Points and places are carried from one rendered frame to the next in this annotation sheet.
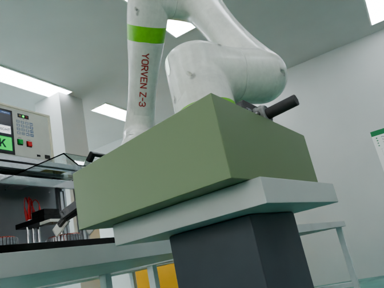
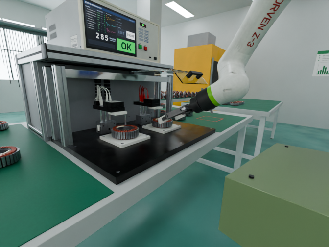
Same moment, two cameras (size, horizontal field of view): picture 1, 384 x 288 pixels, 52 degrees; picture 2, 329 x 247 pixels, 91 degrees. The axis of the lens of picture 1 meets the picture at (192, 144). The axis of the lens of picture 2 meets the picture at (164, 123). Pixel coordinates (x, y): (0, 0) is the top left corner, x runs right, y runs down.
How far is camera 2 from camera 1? 0.65 m
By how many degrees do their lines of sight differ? 32
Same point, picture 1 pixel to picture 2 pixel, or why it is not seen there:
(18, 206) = (134, 86)
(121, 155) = not seen: outside the picture
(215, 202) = not seen: outside the picture
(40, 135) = (152, 41)
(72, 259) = (177, 169)
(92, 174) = (261, 204)
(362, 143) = (308, 57)
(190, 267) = not seen: outside the picture
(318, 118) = (291, 35)
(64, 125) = (151, 12)
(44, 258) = (162, 175)
